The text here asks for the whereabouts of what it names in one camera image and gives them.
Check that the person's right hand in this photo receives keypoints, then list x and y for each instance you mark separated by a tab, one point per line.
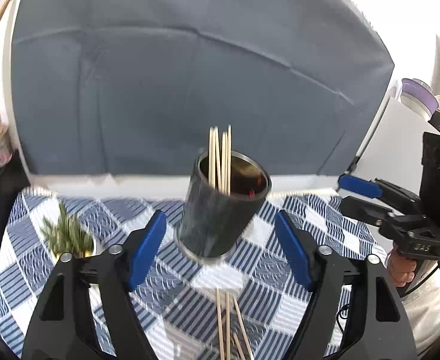
400	269

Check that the dark cylindrical utensil holder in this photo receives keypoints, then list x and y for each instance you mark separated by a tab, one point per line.
212	222

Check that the chopsticks in holder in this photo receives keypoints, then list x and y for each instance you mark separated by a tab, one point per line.
219	160

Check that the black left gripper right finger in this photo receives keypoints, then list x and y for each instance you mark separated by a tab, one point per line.
354	311

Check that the green succulent plant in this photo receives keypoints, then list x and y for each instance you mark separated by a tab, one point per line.
67	235

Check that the grey backdrop board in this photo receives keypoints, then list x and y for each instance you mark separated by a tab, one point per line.
128	87

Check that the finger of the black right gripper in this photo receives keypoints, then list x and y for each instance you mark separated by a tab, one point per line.
359	186

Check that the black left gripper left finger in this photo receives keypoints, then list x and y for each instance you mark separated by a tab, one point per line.
85	311

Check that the blue white patterned tablecloth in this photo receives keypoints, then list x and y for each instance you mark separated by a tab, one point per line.
176	305

